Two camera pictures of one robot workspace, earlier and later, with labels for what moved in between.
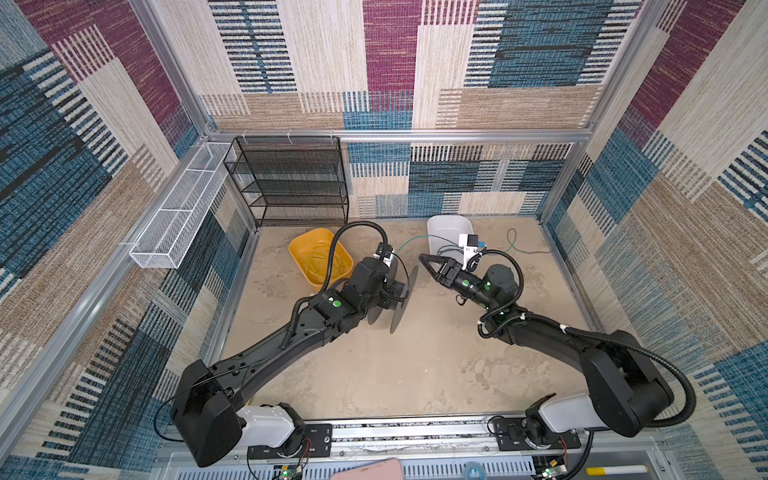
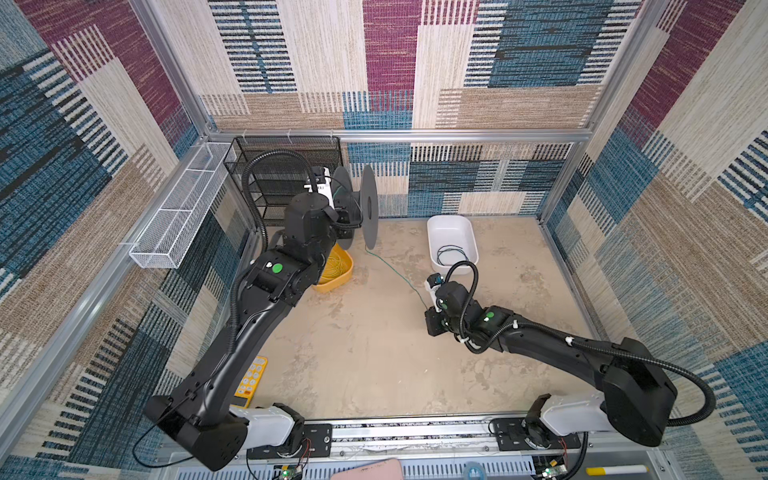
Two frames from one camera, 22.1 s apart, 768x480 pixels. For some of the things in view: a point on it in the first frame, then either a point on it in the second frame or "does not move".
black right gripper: x=448 y=271 → x=430 y=315
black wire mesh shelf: x=291 y=180 does not move
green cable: x=449 y=241 → x=399 y=273
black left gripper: x=387 y=292 → x=344 y=230
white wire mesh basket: x=168 y=237 does not move
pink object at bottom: x=389 y=469 does not move
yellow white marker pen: x=618 y=469 does not move
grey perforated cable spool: x=394 y=298 → x=356 y=209
